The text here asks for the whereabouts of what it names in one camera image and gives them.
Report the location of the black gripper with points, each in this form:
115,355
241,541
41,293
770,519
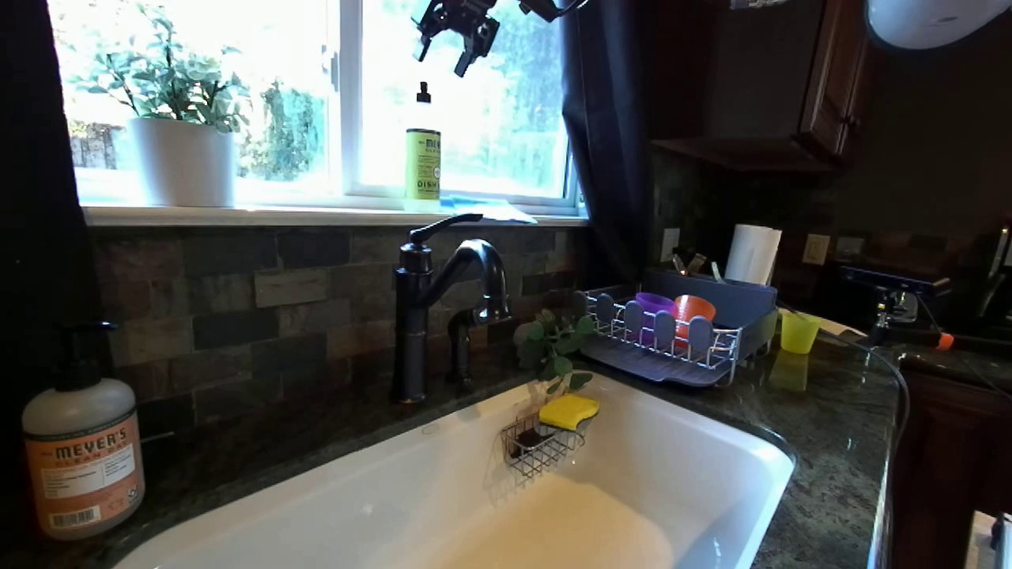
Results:
460,15

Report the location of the green pump bottle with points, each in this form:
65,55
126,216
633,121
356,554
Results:
421,158

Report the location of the white windowsill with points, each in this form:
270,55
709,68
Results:
265,216

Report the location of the orange label soap bottle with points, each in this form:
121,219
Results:
83,464

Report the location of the dark curtain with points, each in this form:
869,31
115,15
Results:
606,116
32,158

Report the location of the dark bronze faucet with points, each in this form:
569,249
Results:
416,305

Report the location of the green plant in white pot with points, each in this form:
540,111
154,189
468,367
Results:
185,158

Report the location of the dark side sprayer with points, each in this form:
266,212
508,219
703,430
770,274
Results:
466,350

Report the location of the small leafy green plant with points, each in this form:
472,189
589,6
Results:
551,347

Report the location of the dark wooden upper cabinet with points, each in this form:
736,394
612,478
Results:
770,96

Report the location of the dark wooden cabinet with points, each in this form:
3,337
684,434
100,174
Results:
950,464
770,96

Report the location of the purple plastic cup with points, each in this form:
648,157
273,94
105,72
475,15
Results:
652,305

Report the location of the orange plastic cup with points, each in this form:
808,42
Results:
696,309

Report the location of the white paper towel roll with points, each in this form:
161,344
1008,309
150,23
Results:
755,254

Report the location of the metal dish rack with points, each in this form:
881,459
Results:
681,344

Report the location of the yellow sponge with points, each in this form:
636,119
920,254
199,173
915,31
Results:
571,411

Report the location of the white sink basin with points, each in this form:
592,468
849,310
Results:
443,493

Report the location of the green plastic cup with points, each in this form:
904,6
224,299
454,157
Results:
799,332

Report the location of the black countertop appliance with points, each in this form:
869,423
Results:
896,296

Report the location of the dark wooden lower cabinet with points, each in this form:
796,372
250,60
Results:
950,464

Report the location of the beige wall outlet plate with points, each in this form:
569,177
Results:
817,249
671,246

